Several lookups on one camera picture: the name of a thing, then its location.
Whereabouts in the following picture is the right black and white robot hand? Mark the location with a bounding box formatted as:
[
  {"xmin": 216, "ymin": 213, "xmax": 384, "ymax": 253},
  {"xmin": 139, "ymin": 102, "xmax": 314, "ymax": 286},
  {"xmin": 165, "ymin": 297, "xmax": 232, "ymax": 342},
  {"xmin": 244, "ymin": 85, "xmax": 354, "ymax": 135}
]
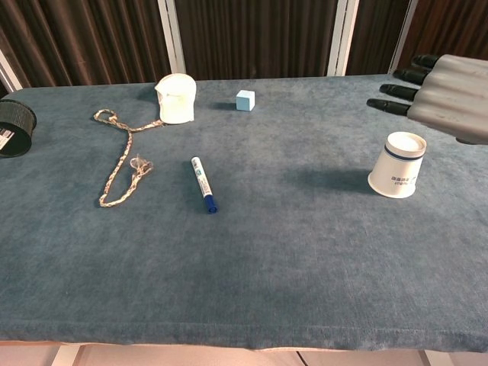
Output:
[{"xmin": 366, "ymin": 53, "xmax": 488, "ymax": 146}]

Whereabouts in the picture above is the white paper cup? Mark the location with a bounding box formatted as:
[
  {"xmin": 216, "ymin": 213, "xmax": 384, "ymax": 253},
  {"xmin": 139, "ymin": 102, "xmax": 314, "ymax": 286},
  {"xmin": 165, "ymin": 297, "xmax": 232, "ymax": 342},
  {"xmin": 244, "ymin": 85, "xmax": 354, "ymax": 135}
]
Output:
[{"xmin": 368, "ymin": 131, "xmax": 428, "ymax": 199}]

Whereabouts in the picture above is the light blue cube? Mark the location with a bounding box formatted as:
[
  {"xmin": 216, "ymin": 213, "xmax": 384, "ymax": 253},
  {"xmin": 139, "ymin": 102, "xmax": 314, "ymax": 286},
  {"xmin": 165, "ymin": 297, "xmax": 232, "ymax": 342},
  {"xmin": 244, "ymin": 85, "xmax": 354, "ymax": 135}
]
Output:
[{"xmin": 236, "ymin": 89, "xmax": 256, "ymax": 114}]

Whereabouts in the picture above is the blue table cloth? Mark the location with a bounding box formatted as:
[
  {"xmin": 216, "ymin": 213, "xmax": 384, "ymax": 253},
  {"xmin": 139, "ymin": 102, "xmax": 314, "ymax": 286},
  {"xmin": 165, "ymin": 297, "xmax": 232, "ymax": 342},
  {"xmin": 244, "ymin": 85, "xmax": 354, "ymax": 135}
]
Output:
[{"xmin": 0, "ymin": 73, "xmax": 488, "ymax": 352}]

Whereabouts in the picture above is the blue capped white marker pen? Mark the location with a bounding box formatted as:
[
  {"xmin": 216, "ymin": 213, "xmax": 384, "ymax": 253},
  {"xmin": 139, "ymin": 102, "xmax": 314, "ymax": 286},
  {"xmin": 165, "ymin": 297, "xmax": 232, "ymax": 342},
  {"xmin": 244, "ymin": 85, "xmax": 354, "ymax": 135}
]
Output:
[{"xmin": 191, "ymin": 156, "xmax": 220, "ymax": 215}]

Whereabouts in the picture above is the white slipper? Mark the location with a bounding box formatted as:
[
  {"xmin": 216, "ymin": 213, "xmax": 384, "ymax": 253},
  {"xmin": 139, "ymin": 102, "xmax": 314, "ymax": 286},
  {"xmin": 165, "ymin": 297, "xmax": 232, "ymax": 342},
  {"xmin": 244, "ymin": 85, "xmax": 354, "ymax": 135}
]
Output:
[{"xmin": 154, "ymin": 73, "xmax": 198, "ymax": 126}]

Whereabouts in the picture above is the black mesh pen holder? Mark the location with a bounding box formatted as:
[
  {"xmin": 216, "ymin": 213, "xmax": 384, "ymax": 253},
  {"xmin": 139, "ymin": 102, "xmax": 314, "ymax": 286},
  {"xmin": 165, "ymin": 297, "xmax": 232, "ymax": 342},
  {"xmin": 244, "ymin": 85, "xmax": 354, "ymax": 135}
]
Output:
[{"xmin": 0, "ymin": 99, "xmax": 38, "ymax": 159}]

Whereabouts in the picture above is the white frame post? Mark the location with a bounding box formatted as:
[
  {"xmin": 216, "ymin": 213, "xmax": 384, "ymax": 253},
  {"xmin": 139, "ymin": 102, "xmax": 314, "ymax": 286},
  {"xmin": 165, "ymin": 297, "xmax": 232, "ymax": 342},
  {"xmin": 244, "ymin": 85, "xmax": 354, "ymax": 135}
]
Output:
[
  {"xmin": 156, "ymin": 0, "xmax": 187, "ymax": 83},
  {"xmin": 0, "ymin": 48, "xmax": 21, "ymax": 93},
  {"xmin": 386, "ymin": 0, "xmax": 421, "ymax": 75},
  {"xmin": 326, "ymin": 0, "xmax": 361, "ymax": 76}
]

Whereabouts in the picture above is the beige braided rope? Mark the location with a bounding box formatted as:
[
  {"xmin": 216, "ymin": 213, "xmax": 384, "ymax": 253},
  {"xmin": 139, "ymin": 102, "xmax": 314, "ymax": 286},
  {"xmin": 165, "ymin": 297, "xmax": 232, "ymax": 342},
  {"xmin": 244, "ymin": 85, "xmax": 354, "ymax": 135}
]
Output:
[{"xmin": 94, "ymin": 108, "xmax": 165, "ymax": 209}]

